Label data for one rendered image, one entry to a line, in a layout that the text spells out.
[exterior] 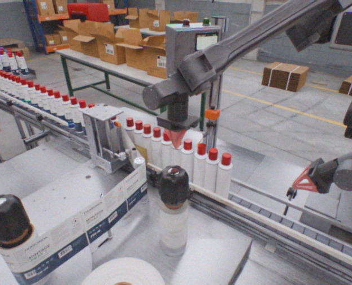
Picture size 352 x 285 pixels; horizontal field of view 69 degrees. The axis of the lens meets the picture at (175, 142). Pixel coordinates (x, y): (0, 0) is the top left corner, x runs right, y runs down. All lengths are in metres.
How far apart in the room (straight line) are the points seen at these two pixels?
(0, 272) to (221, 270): 0.64
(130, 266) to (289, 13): 0.67
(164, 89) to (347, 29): 0.82
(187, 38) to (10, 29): 7.64
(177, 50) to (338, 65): 5.58
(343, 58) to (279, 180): 5.16
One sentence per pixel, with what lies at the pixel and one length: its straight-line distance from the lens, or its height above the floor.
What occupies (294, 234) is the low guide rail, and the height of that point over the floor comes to 0.91.
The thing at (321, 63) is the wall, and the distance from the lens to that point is 6.38.
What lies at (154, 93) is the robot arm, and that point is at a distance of 0.59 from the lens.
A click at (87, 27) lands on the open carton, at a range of 3.96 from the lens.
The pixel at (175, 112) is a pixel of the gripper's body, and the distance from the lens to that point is 0.66.
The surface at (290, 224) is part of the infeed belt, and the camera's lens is 1.02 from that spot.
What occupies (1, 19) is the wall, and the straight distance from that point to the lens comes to 8.30.
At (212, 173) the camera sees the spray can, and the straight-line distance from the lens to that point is 0.96.
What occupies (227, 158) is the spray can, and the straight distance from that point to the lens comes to 0.90.
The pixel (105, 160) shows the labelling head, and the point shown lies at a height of 0.94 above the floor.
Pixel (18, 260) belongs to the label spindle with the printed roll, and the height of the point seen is 1.02.
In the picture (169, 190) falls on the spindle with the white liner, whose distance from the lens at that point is 0.66.
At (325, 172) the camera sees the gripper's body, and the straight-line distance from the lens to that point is 0.80.
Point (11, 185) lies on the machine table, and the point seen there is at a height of 0.83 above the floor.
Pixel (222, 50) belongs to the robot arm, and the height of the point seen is 1.47.
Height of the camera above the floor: 1.59
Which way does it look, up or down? 32 degrees down
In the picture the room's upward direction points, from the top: straight up
